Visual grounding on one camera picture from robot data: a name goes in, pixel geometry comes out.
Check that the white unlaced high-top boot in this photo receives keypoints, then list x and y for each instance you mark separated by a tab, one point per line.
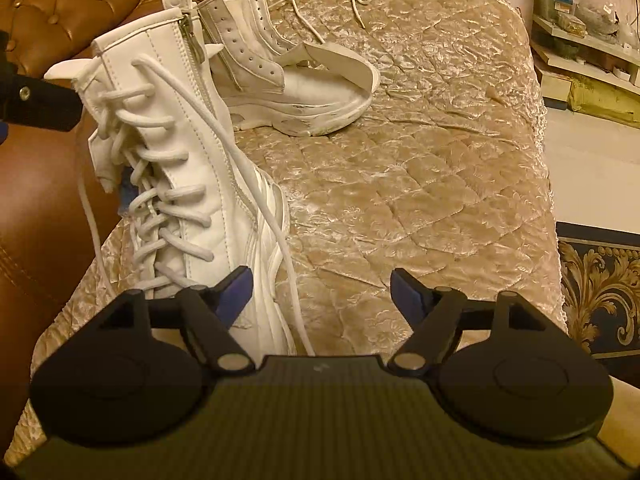
295	87

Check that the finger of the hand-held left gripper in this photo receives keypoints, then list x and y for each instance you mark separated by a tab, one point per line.
30	102
128	192

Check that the white laced high-top boot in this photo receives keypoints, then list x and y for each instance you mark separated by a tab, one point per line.
190	160

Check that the beige quilted velvet cover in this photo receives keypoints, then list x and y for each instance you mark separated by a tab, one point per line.
425	170

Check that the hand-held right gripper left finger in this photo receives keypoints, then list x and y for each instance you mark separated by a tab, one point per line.
234	294

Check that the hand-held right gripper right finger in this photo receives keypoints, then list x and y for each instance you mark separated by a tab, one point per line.
407	294

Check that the white lace-up boot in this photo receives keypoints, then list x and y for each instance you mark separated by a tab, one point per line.
172	195

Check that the yellow box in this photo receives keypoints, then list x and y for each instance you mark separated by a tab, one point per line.
602	95

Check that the white wall shelf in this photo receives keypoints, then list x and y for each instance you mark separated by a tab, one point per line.
590	52

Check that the dark rug with gold ornament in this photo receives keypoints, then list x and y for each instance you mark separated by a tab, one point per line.
600	290

